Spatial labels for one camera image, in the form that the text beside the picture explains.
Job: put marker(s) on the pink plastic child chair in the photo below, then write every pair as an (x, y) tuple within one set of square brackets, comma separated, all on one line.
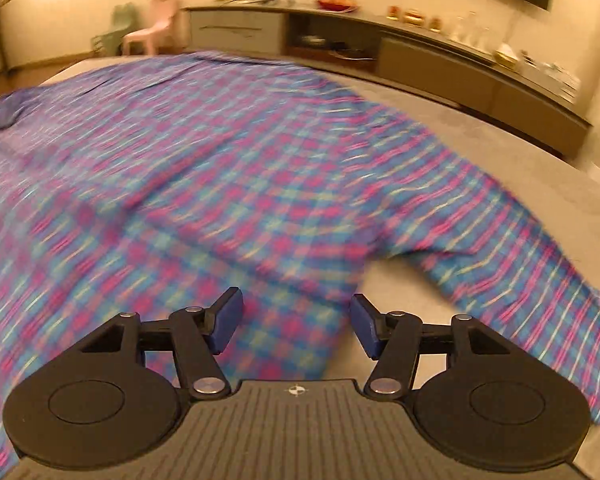
[(152, 30)]

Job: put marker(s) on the white organizer box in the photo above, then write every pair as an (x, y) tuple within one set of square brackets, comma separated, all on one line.
[(555, 77)]

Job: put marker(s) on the gold tissue box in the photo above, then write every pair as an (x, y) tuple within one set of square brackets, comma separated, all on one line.
[(506, 55)]

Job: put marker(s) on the long grey television cabinet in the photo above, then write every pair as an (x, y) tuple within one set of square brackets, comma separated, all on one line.
[(430, 65)]

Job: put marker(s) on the red fruit plate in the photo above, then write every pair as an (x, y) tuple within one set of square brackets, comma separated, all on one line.
[(337, 5)]

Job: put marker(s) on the blue pink plaid shirt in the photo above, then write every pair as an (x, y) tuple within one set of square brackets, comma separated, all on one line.
[(205, 170)]

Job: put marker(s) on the small amber cup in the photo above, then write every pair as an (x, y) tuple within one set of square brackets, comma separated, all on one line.
[(435, 22), (394, 11)]

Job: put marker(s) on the gold burger-shaped ornament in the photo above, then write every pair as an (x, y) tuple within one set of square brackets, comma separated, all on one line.
[(412, 16)]

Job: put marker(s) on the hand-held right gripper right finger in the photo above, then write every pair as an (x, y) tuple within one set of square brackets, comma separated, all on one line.
[(365, 325)]

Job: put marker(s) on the green plastic child chair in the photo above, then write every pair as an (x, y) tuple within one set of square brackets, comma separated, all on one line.
[(115, 30)]

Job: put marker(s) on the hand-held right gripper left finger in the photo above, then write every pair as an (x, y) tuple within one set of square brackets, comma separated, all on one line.
[(227, 317)]

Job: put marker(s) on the set of clear glasses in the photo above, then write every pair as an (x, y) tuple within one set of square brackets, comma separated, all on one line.
[(470, 32)]

